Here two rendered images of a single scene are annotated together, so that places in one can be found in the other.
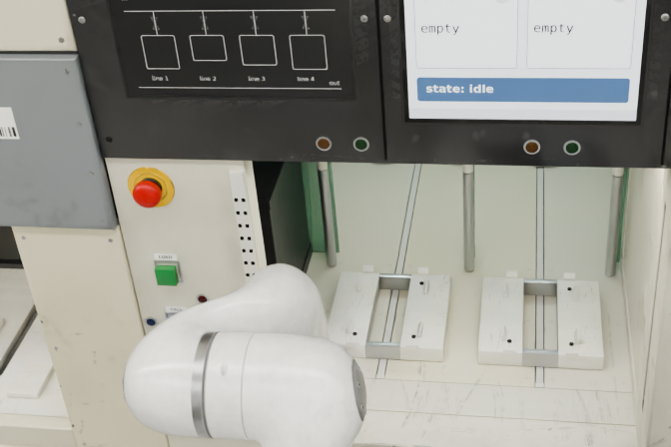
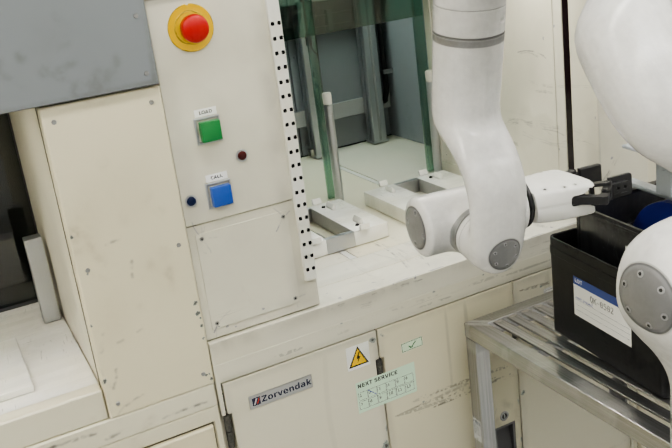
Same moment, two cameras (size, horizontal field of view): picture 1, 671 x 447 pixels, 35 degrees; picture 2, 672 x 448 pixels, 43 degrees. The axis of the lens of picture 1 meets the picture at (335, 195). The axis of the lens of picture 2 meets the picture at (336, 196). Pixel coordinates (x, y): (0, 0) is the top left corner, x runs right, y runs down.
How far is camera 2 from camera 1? 112 cm
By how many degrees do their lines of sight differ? 37
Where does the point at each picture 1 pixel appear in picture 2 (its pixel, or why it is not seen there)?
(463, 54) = not seen: outside the picture
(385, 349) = (343, 238)
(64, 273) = (100, 160)
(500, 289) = (385, 191)
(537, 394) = not seen: hidden behind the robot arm
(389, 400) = (378, 262)
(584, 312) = (456, 180)
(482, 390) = not seen: hidden behind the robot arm
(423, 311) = (345, 215)
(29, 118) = not seen: outside the picture
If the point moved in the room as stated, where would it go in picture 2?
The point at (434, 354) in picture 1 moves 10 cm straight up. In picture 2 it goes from (382, 230) to (376, 181)
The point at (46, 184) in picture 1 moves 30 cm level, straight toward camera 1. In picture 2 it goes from (86, 39) to (262, 30)
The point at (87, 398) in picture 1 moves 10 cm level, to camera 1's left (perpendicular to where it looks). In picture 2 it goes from (122, 332) to (58, 359)
